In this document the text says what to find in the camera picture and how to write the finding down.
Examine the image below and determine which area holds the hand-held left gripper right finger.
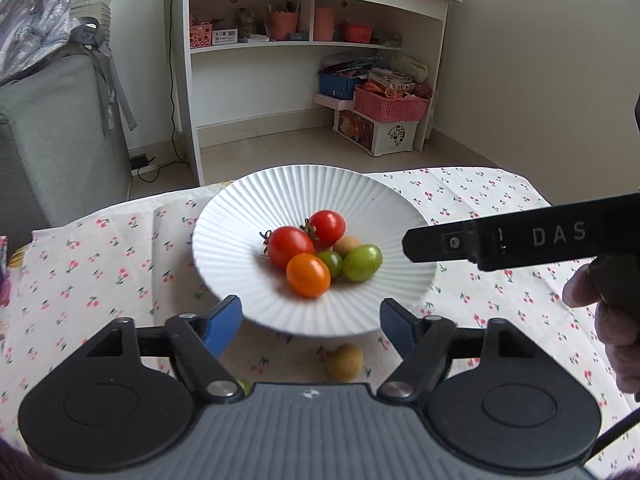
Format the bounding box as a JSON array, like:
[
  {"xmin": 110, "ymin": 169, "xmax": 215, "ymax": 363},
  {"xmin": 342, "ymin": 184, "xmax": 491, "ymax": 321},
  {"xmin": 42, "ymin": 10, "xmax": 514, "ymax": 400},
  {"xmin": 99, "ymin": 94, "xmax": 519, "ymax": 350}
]
[{"xmin": 377, "ymin": 298, "xmax": 538, "ymax": 403}]

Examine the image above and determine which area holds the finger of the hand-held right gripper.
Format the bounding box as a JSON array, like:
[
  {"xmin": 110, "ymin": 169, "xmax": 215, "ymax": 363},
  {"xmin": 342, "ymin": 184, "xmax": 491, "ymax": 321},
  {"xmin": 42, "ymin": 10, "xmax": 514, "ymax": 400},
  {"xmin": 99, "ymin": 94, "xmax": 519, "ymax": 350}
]
[{"xmin": 402, "ymin": 219, "xmax": 476, "ymax": 265}]

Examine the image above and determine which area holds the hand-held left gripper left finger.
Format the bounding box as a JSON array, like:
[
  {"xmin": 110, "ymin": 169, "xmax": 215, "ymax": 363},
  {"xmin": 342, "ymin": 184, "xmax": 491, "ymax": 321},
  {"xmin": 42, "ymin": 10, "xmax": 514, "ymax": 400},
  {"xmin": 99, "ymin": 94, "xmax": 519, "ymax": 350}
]
[{"xmin": 87, "ymin": 296, "xmax": 244, "ymax": 403}]

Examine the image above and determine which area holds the brown longan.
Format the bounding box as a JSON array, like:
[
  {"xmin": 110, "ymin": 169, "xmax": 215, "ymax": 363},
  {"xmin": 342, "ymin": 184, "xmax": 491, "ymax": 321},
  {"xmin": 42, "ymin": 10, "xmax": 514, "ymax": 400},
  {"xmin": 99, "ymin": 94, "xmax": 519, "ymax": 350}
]
[
  {"xmin": 332, "ymin": 236, "xmax": 362, "ymax": 258},
  {"xmin": 327, "ymin": 343, "xmax": 365, "ymax": 382}
]

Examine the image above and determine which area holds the white ribbed plate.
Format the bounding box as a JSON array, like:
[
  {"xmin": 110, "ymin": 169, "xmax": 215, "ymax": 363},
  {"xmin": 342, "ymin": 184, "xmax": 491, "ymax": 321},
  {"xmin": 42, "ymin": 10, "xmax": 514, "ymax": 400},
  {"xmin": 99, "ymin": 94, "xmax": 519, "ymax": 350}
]
[{"xmin": 192, "ymin": 164, "xmax": 439, "ymax": 337}]

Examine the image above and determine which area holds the green-orange cherry tomato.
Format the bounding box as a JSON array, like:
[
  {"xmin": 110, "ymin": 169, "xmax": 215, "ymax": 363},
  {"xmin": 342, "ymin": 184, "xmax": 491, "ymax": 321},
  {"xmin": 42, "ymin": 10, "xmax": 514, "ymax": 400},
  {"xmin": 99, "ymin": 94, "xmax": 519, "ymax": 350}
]
[{"xmin": 317, "ymin": 251, "xmax": 344, "ymax": 281}]

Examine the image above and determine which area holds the orange cherry tomato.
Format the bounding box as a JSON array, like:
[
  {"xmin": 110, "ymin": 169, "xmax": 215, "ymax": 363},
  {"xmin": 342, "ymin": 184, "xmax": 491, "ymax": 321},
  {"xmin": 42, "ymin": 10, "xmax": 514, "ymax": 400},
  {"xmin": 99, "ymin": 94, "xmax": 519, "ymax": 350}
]
[{"xmin": 286, "ymin": 253, "xmax": 332, "ymax": 298}]

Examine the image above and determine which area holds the large red tomato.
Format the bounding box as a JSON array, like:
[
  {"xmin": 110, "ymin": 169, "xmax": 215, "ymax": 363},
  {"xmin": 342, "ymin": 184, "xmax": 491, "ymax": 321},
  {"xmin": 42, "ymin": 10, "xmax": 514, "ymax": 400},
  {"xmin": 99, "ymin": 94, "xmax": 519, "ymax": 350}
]
[{"xmin": 261, "ymin": 226, "xmax": 316, "ymax": 269}]

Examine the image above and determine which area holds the small red tomato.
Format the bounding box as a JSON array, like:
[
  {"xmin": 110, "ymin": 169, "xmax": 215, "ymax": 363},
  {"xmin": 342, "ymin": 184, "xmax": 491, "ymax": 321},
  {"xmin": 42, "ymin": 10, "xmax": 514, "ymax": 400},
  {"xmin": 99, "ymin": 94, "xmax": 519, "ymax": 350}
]
[{"xmin": 300, "ymin": 210, "xmax": 347, "ymax": 248}]

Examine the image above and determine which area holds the person's right hand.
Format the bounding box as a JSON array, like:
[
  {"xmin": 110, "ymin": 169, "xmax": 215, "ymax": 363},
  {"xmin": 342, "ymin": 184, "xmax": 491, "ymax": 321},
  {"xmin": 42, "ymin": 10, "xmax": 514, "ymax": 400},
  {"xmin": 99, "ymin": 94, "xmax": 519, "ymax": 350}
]
[{"xmin": 562, "ymin": 264, "xmax": 640, "ymax": 403}]

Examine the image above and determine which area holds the white printed storage box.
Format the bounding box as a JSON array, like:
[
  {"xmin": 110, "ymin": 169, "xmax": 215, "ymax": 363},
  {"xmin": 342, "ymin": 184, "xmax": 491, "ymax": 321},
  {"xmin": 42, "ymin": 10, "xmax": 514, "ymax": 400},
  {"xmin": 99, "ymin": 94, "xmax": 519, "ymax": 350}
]
[{"xmin": 334, "ymin": 107, "xmax": 420, "ymax": 157}]

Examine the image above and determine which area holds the large pink basket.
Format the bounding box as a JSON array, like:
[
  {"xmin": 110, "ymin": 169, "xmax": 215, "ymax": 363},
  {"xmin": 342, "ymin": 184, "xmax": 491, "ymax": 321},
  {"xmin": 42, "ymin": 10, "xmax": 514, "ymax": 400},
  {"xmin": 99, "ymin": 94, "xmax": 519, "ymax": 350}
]
[{"xmin": 354, "ymin": 85, "xmax": 431, "ymax": 123}]

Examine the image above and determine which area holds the cherry print tablecloth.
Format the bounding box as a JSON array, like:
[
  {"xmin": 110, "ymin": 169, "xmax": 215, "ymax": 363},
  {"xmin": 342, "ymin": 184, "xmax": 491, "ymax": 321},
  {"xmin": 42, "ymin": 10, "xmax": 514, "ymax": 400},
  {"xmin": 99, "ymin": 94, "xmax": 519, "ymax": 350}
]
[{"xmin": 0, "ymin": 165, "xmax": 640, "ymax": 471}]

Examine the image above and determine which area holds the green plush toy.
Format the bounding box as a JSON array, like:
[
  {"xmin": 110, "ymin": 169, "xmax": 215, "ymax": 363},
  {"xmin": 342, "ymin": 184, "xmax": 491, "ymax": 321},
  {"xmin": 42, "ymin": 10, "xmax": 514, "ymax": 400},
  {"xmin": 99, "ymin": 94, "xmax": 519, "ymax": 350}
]
[{"xmin": 390, "ymin": 55, "xmax": 430, "ymax": 83}]

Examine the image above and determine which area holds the blue storage box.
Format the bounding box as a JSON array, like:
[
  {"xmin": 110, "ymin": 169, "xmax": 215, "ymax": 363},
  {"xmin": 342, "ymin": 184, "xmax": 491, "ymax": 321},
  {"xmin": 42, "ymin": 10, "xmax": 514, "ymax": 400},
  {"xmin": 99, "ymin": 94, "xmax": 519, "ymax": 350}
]
[{"xmin": 318, "ymin": 72, "xmax": 368, "ymax": 101}]

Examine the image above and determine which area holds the red basket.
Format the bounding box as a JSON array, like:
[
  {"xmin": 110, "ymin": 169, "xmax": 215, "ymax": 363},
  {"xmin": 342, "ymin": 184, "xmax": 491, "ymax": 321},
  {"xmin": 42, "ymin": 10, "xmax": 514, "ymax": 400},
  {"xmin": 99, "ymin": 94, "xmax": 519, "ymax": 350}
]
[{"xmin": 340, "ymin": 22, "xmax": 375, "ymax": 43}]

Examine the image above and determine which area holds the white shelf unit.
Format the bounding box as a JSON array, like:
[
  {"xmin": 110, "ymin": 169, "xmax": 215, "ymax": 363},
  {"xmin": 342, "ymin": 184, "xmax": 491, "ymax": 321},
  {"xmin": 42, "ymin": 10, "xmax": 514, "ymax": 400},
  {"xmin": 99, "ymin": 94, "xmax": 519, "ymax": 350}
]
[{"xmin": 165, "ymin": 0, "xmax": 463, "ymax": 186}]

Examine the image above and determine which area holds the pink pot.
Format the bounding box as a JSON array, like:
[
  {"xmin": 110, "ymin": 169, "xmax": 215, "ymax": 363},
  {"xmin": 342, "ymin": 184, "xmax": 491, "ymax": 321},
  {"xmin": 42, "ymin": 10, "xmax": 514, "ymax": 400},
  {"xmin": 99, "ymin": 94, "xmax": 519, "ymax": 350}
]
[{"xmin": 313, "ymin": 6, "xmax": 336, "ymax": 42}]

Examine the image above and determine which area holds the grey sofa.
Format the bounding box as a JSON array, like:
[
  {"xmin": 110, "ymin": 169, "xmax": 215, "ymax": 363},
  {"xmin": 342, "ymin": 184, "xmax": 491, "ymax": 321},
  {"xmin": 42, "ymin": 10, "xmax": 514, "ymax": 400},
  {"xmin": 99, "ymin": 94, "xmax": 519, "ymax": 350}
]
[{"xmin": 0, "ymin": 50, "xmax": 133, "ymax": 256}]

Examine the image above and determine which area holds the pink cup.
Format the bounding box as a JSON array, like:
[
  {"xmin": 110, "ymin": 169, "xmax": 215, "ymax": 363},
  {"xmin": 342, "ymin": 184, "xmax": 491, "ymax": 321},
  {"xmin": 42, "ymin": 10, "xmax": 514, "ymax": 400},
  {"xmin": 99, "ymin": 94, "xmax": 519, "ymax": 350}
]
[{"xmin": 267, "ymin": 10, "xmax": 299, "ymax": 41}]

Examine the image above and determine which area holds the small pink perforated basket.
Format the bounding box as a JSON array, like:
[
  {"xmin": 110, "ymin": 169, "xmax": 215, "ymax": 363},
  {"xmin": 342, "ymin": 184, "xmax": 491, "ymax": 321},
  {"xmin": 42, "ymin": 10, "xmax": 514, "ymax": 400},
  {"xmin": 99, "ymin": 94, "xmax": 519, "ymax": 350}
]
[{"xmin": 189, "ymin": 25, "xmax": 215, "ymax": 50}]

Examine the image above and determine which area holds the black wall cable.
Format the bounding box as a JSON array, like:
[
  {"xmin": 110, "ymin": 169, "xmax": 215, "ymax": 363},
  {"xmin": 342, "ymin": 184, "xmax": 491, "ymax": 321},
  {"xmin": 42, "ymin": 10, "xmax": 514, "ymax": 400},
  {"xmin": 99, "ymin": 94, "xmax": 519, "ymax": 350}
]
[{"xmin": 137, "ymin": 35, "xmax": 187, "ymax": 183}]

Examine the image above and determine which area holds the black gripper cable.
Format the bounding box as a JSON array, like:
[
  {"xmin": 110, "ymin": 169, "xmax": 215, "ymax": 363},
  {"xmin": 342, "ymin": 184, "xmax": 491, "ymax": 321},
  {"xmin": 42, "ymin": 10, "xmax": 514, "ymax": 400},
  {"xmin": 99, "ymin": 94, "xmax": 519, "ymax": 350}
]
[{"xmin": 592, "ymin": 410, "xmax": 640, "ymax": 461}]

